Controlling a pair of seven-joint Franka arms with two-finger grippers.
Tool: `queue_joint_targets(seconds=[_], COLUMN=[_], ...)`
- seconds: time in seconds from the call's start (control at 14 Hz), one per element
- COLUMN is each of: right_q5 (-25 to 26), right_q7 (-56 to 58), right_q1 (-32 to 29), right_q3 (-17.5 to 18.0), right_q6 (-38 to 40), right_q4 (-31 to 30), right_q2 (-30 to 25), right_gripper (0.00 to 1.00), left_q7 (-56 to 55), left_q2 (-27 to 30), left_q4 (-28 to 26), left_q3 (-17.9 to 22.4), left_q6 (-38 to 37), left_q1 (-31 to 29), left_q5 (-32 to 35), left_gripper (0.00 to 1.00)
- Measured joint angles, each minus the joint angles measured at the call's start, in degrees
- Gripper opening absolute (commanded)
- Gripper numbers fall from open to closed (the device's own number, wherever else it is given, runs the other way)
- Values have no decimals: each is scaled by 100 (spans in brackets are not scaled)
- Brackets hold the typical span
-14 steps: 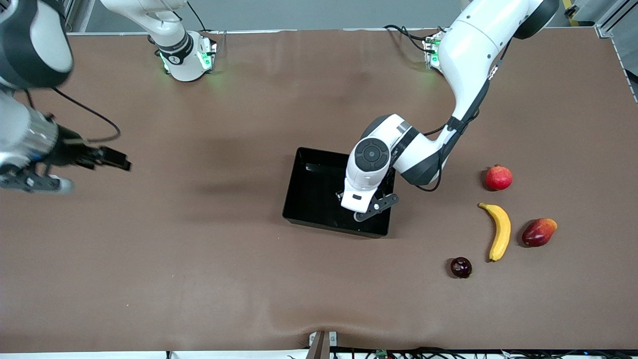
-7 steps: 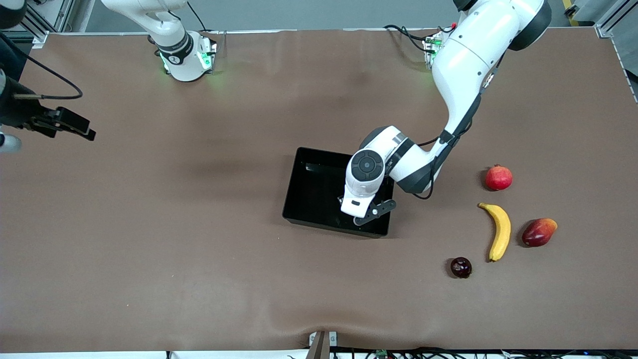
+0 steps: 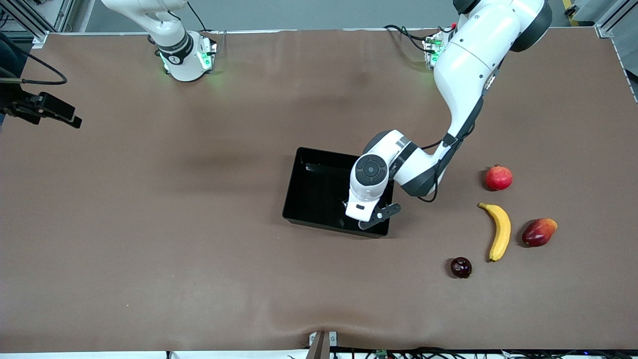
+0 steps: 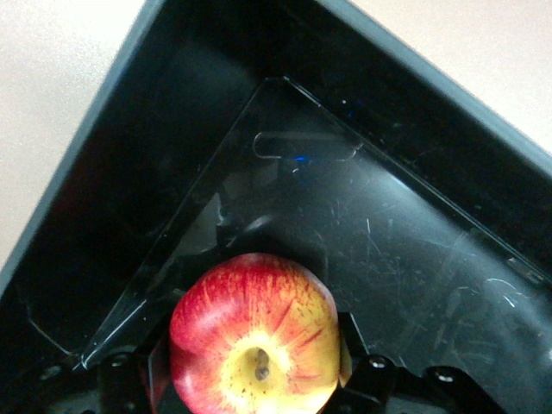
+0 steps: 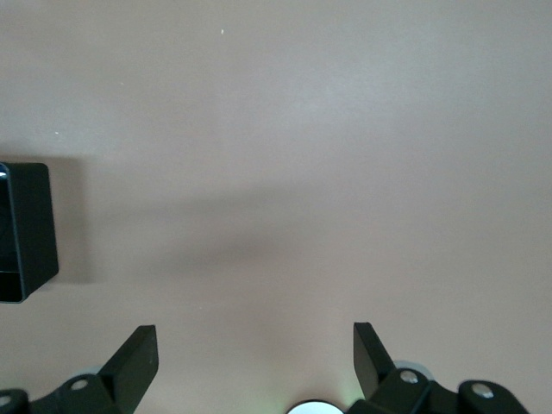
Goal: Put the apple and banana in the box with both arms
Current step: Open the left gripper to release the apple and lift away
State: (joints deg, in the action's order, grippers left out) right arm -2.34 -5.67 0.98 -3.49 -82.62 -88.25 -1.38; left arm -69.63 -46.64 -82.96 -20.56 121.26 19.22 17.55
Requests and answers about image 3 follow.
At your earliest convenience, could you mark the yellow banana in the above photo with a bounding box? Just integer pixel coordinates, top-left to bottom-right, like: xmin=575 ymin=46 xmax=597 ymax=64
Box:
xmin=478 ymin=203 xmax=512 ymax=262

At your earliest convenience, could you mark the aluminium frame profile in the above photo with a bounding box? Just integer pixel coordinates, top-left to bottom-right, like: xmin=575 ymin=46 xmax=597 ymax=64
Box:
xmin=596 ymin=0 xmax=638 ymax=38
xmin=0 ymin=0 xmax=73 ymax=48

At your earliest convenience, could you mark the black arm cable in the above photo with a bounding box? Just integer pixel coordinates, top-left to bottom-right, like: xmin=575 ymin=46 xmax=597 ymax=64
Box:
xmin=416 ymin=70 xmax=501 ymax=203
xmin=0 ymin=46 xmax=68 ymax=85

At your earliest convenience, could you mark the dark red plum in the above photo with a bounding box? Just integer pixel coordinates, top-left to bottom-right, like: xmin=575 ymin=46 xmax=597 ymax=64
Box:
xmin=450 ymin=257 xmax=473 ymax=279

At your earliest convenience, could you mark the black base cable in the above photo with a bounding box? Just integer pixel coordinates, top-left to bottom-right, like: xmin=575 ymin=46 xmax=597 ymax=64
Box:
xmin=186 ymin=0 xmax=206 ymax=32
xmin=383 ymin=24 xmax=439 ymax=53

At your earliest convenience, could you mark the black plastic box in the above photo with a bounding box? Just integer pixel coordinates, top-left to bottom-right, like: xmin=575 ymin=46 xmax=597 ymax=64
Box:
xmin=282 ymin=147 xmax=397 ymax=238

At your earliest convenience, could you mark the brown table mat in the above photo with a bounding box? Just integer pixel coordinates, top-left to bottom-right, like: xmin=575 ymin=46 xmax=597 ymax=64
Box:
xmin=0 ymin=27 xmax=638 ymax=352

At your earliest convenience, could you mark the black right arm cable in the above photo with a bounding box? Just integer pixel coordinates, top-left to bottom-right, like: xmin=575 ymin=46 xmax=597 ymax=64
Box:
xmin=0 ymin=46 xmax=68 ymax=85

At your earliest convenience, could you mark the grey metal clamp bracket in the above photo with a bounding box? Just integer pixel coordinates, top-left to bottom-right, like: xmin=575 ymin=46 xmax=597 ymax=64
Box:
xmin=309 ymin=331 xmax=338 ymax=347

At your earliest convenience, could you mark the brown post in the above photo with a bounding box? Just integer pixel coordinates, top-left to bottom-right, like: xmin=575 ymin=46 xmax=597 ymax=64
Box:
xmin=306 ymin=332 xmax=330 ymax=359

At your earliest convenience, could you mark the red pomegranate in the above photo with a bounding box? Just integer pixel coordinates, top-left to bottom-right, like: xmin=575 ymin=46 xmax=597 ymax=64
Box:
xmin=485 ymin=164 xmax=513 ymax=192

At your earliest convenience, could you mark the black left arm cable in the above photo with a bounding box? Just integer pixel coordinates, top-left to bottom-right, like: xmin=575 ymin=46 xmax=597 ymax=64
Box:
xmin=416 ymin=70 xmax=501 ymax=203

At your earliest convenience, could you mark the red yellow mango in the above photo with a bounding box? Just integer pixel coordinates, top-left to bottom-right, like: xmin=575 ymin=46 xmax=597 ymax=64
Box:
xmin=522 ymin=218 xmax=558 ymax=248

